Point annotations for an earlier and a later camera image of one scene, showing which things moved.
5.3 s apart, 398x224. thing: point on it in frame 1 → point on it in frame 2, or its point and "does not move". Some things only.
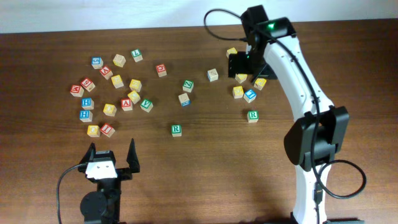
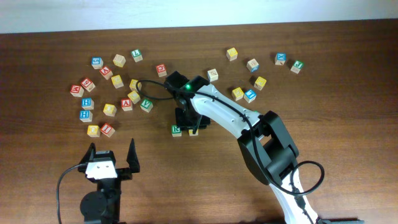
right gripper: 238,60 → 202,122
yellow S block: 135,84 does not move
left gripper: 125,174 does not move
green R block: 176,130 does not move
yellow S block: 240,77 → 191,132
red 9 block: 87,84 does not move
